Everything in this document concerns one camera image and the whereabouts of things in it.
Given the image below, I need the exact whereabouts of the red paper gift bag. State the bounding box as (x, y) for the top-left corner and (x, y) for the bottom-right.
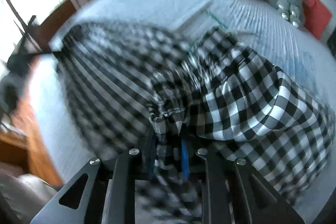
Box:
(268, 0), (332, 40)

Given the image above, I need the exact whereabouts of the black white checkered garment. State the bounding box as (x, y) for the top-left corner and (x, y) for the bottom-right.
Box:
(57, 21), (335, 223)

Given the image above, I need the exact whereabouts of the light blue bed sheet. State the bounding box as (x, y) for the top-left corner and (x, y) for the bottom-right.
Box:
(28, 0), (336, 224)

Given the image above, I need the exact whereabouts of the grey plush bunny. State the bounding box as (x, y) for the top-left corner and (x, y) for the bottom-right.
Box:
(268, 0), (305, 29)

